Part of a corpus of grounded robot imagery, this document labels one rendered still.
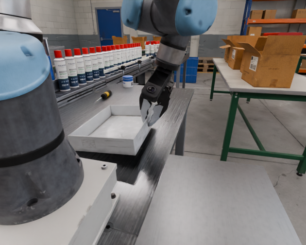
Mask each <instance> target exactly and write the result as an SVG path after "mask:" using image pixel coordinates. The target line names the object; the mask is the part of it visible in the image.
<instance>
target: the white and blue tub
mask: <svg viewBox="0 0 306 245"><path fill-rule="evenodd" d="M122 78H123V87H125V88H131V87H133V76H131V75H125V76H123V77H122Z"/></svg>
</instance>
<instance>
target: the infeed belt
mask: <svg viewBox="0 0 306 245"><path fill-rule="evenodd" d="M101 80H104V79H100V80H94V82H92V83H87V85H84V86H79V88H71V89H70V91H68V92H60V90H59V91H57V92H55V95H56V98H58V97H61V96H64V95H66V94H69V93H71V92H74V91H76V90H79V89H81V88H84V87H87V86H89V85H91V84H94V83H96V82H99V81H101Z"/></svg>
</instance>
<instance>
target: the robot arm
mask: <svg viewBox="0 0 306 245"><path fill-rule="evenodd" d="M217 9H218V0H123V2H122V6H121V19H122V22H123V24H124V25H125V26H126V27H129V28H132V29H134V30H139V31H142V32H146V33H150V34H153V35H157V36H161V40H160V44H159V45H157V47H156V48H157V49H158V51H157V54H156V57H157V58H156V60H155V64H157V65H158V66H157V67H156V69H155V70H154V72H153V73H152V75H151V76H150V78H149V79H148V81H147V83H146V84H145V86H144V87H143V89H142V90H141V95H140V97H139V107H140V114H141V118H142V121H143V123H144V121H145V120H146V118H147V115H148V114H149V112H148V110H149V108H150V107H151V105H152V103H151V102H153V103H155V102H157V103H158V104H156V105H155V106H154V108H153V115H152V116H151V120H150V121H149V125H148V127H150V126H152V125H153V124H155V123H156V121H157V120H158V119H159V118H160V117H161V116H162V115H163V114H164V113H165V112H166V110H167V108H168V107H169V101H170V95H171V92H172V89H173V86H174V84H175V83H174V82H172V81H170V79H171V76H172V73H173V71H178V69H179V65H181V63H182V60H183V58H184V55H185V52H186V48H187V45H188V42H189V40H190V37H191V36H194V35H201V34H203V33H205V32H206V31H208V30H209V28H210V27H211V26H212V24H213V22H214V20H215V18H216V15H217ZM50 69H51V66H50V61H49V58H48V56H47V55H46V53H45V49H44V46H43V34H42V32H41V30H40V29H39V28H38V27H37V26H36V25H35V24H34V23H33V21H32V15H31V4H30V0H0V225H19V224H25V223H28V222H32V221H35V220H37V219H40V218H42V217H45V216H47V215H49V214H51V213H53V212H54V211H56V210H58V209H59V208H61V207H62V206H63V205H64V204H66V203H67V202H68V201H69V200H70V199H71V198H72V197H73V196H74V195H75V194H76V193H77V191H78V190H79V189H80V187H81V185H82V183H83V180H84V169H83V164H82V161H81V159H80V157H79V156H78V155H77V154H76V152H75V150H74V149H73V147H72V146H71V144H70V143H69V141H68V140H67V139H66V137H65V133H64V129H63V125H62V121H61V116H60V112H59V108H58V103H57V99H56V95H55V91H54V86H53V82H52V78H51V72H50Z"/></svg>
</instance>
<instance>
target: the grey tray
mask: <svg viewBox="0 0 306 245"><path fill-rule="evenodd" d="M153 108H154V105H152V106H151V107H150V108H149V110H148V112H149V114H148V115H147V118H146V120H145V121H144V123H143V121H142V118H141V114H140V107H139V105H109V106H107V107H106V108H105V109H103V110H102V111H101V112H99V113H98V114H97V115H95V116H94V117H92V118H91V119H90V120H88V121H87V122H85V123H84V124H83V125H81V126H80V127H79V128H77V129H76V130H75V131H73V132H72V133H71V134H69V135H68V138H69V142H70V144H71V146H72V147H73V149H74V150H75V151H85V152H97V153H110V154H122V155H134V156H135V155H136V154H137V152H138V150H139V149H140V147H141V145H142V143H143V142H144V140H145V138H146V136H147V134H148V133H149V131H150V129H151V127H152V126H153V125H152V126H150V127H148V125H149V121H150V120H151V116H152V115H153Z"/></svg>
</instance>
